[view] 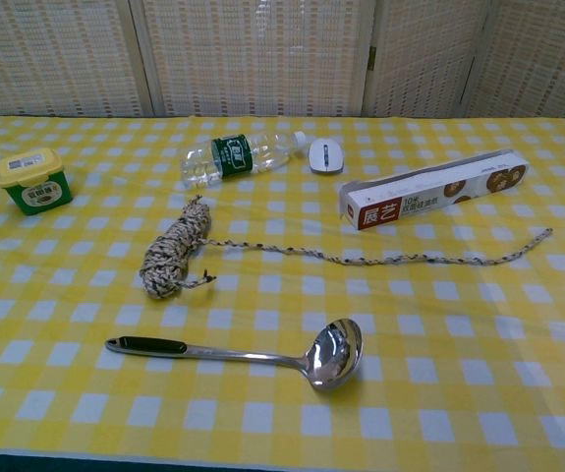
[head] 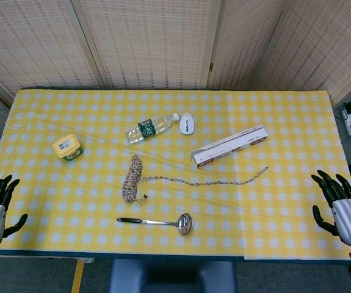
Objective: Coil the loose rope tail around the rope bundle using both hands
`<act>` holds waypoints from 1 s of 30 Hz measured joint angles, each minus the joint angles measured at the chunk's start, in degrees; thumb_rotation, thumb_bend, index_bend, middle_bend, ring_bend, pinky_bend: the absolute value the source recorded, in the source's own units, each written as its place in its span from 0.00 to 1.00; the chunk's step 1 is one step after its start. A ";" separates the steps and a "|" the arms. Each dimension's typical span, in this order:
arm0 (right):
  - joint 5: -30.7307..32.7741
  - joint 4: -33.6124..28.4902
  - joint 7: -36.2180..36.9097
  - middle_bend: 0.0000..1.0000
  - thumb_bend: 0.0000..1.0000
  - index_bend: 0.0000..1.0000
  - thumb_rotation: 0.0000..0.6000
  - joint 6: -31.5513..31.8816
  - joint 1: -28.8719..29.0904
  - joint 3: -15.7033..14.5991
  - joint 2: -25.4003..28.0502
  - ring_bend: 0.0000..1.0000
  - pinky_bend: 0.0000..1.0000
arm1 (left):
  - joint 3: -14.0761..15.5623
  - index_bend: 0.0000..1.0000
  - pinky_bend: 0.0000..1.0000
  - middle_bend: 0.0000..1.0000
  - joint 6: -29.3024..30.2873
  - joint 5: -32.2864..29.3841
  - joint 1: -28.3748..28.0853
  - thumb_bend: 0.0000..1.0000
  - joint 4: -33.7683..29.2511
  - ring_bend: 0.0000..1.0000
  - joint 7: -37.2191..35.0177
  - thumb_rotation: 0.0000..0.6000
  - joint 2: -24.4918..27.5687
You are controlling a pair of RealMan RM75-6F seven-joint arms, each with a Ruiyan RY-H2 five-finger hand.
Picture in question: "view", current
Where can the white computer mouse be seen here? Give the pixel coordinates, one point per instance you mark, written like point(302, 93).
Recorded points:
point(326, 156)

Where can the clear water bottle green label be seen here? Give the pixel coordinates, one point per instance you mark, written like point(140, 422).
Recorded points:
point(233, 157)

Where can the white baking paper box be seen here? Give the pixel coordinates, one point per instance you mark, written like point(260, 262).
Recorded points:
point(410, 204)

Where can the yellow white checked tablecloth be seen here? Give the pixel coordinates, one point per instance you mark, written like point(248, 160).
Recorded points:
point(434, 319)

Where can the woven folding screen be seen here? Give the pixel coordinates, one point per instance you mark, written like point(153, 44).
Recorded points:
point(262, 49)

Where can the brass screen hinge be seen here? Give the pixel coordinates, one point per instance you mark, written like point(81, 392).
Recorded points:
point(373, 56)

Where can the green tub yellow lid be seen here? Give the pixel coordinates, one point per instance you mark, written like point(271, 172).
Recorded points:
point(36, 192)

